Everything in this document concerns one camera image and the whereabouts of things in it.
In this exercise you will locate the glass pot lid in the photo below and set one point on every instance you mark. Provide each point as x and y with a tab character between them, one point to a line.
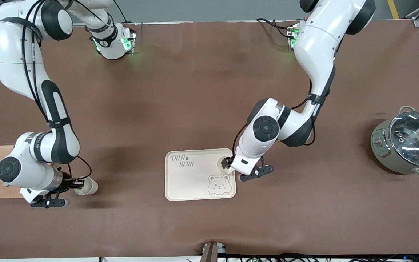
406	142

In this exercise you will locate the cream bear print tray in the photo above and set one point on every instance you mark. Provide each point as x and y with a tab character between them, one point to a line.
191	182

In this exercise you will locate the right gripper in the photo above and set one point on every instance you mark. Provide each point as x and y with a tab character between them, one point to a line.
66	183

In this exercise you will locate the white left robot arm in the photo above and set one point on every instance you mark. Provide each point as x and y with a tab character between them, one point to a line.
318	40

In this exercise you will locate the green electric cooking pot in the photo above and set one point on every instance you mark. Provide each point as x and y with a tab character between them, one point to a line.
378	153

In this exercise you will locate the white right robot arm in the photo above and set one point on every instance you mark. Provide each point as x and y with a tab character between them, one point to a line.
13	54

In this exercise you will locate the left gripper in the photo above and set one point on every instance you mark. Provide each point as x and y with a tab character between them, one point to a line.
227	161

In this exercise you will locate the grey camera stand post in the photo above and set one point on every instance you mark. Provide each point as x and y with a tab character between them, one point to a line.
211	253

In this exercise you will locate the brown table mat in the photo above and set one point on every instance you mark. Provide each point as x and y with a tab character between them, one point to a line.
158	91

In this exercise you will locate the white plastic cup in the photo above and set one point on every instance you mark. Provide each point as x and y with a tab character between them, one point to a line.
90	187
220	168

